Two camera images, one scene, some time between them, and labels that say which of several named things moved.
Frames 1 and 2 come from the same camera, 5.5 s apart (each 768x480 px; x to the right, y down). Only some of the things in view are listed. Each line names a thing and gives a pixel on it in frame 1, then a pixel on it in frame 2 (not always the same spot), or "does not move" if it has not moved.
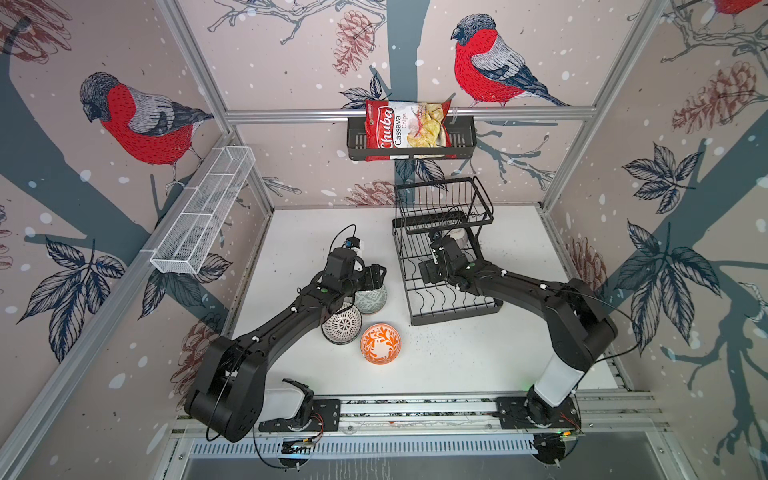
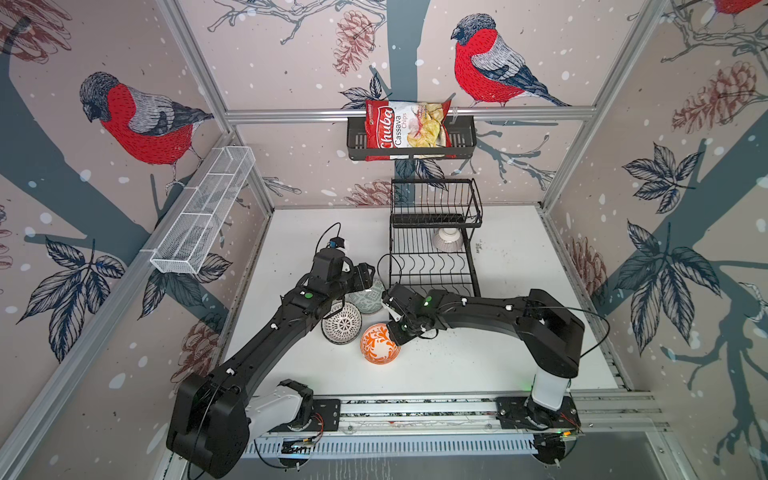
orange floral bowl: x=380 y=343 does not move
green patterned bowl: x=370 y=301 does not move
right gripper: x=426 y=272 → x=399 y=340
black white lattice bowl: x=344 y=326 does not move
